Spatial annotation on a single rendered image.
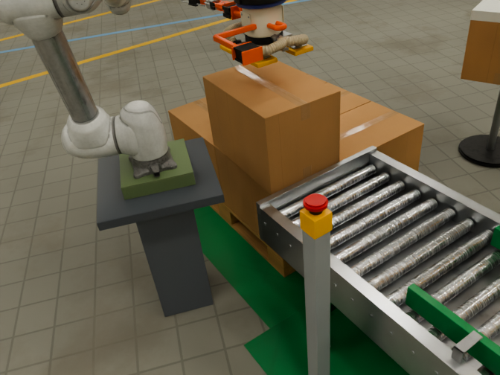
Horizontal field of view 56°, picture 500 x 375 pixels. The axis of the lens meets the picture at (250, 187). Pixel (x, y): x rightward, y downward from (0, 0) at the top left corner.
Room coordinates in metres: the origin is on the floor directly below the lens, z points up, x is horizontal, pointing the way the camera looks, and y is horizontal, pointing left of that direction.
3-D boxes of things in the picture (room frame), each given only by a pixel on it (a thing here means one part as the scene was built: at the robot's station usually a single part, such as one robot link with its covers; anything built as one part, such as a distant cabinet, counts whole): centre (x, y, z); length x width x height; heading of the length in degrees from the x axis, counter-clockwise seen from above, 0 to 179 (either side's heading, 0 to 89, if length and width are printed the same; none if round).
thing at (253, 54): (1.71, -0.05, 1.24); 0.09 x 0.08 x 0.05; 117
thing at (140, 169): (1.70, 0.39, 0.84); 0.22 x 0.18 x 0.06; 16
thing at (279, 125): (2.11, -0.14, 0.74); 0.60 x 0.40 x 0.40; 26
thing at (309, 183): (1.79, -0.33, 0.58); 0.70 x 0.03 x 0.06; 120
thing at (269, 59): (2.06, -0.06, 1.13); 0.34 x 0.10 x 0.05; 27
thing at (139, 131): (1.72, 0.41, 0.98); 0.18 x 0.16 x 0.22; 93
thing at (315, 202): (1.04, -0.18, 1.02); 0.07 x 0.07 x 0.04
